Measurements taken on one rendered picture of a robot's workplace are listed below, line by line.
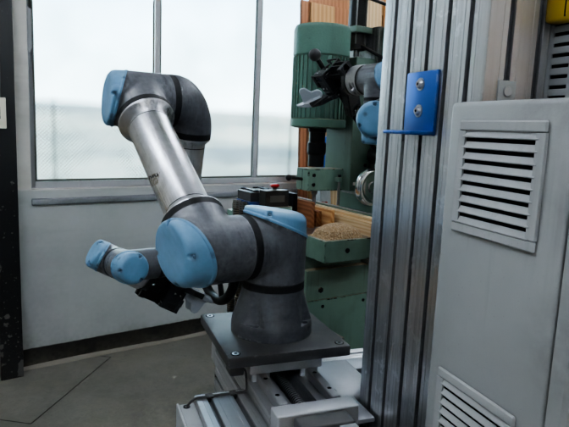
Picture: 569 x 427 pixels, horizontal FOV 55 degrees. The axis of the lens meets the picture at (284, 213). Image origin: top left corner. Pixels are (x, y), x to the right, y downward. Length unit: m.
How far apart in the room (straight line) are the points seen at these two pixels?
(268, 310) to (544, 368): 0.52
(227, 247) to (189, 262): 0.07
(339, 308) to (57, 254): 1.62
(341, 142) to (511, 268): 1.26
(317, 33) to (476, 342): 1.22
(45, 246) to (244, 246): 2.01
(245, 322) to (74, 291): 2.00
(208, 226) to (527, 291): 0.51
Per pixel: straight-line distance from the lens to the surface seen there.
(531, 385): 0.62
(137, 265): 1.30
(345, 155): 1.79
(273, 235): 0.95
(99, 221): 2.89
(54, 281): 2.90
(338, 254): 1.50
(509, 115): 0.62
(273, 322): 0.98
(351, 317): 1.70
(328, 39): 1.71
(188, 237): 0.88
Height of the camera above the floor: 1.19
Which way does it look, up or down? 9 degrees down
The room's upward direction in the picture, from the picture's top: 2 degrees clockwise
